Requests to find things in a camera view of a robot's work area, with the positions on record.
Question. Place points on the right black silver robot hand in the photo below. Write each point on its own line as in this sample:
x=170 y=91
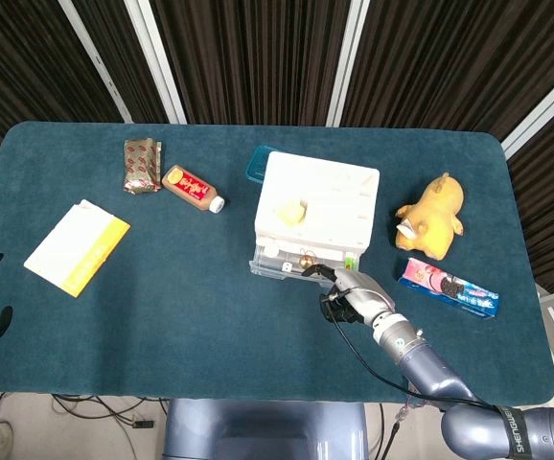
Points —
x=365 y=297

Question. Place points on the small golden bell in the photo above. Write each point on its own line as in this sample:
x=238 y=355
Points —
x=306 y=261

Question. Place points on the clear plastic drawer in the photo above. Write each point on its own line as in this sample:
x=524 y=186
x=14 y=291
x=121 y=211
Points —
x=267 y=268

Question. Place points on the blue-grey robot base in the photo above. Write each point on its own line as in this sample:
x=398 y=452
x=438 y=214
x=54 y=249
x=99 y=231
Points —
x=258 y=431

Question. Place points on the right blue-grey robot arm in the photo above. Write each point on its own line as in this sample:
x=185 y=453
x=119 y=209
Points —
x=425 y=364

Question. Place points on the white plastic drawer cabinet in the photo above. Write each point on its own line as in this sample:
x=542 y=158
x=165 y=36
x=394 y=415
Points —
x=334 y=191

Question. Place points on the blue pink cookie box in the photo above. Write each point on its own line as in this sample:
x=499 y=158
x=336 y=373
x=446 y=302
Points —
x=445 y=285

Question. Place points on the yellow plush toy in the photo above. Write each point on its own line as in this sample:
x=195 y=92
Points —
x=432 y=218

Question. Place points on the yellow sticky note pad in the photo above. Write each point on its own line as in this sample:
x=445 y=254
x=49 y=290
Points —
x=292 y=211

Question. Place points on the white yellow flat box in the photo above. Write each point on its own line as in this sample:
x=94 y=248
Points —
x=71 y=246

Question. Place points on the teal table cloth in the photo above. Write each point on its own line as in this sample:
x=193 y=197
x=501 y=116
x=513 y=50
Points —
x=210 y=311

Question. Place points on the teal plastic box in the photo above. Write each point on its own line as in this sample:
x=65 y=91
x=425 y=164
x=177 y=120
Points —
x=257 y=165

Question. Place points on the small black yellow connector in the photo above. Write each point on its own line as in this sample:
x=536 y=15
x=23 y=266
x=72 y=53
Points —
x=144 y=424

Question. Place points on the brown drink bottle red label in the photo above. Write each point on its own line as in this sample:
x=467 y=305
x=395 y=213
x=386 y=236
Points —
x=188 y=187

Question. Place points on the gold foil snack packet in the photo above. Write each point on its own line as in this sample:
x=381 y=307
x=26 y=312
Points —
x=140 y=165

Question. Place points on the dark pleated curtain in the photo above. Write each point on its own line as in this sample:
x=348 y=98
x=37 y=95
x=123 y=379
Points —
x=258 y=57

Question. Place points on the white frame post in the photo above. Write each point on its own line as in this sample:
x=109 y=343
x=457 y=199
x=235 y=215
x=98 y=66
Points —
x=545 y=108
x=157 y=62
x=349 y=62
x=96 y=60

